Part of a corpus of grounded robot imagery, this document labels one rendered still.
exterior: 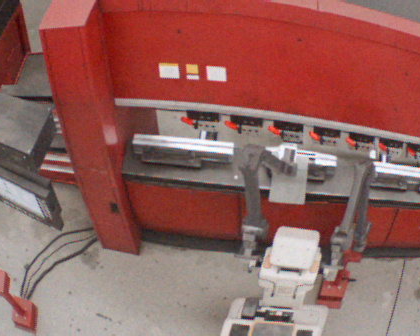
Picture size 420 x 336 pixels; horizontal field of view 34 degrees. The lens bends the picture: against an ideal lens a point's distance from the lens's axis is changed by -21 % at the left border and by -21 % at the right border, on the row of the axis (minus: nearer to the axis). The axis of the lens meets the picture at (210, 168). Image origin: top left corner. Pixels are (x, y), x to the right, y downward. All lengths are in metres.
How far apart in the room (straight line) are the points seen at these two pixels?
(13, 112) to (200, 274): 2.10
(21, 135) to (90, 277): 1.95
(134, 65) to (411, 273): 2.46
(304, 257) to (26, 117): 1.41
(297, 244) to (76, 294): 1.92
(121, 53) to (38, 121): 0.58
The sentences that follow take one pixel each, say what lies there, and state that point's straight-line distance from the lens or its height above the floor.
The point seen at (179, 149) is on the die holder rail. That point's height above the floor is 0.95.
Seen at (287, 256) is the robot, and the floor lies 1.34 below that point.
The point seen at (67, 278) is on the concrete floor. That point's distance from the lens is 5.04.
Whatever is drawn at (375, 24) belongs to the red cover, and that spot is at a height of 2.29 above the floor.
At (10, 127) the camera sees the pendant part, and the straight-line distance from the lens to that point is 3.31.
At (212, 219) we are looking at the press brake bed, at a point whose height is 0.46.
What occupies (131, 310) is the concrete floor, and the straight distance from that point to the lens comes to 4.89.
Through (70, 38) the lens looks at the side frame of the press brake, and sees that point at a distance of 3.19.
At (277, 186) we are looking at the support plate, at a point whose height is 1.00.
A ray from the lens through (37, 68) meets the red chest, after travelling 4.73.
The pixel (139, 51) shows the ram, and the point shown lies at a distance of 3.55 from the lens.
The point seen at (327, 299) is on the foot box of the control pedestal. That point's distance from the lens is 4.85.
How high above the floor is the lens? 4.58
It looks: 60 degrees down
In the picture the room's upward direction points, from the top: 4 degrees counter-clockwise
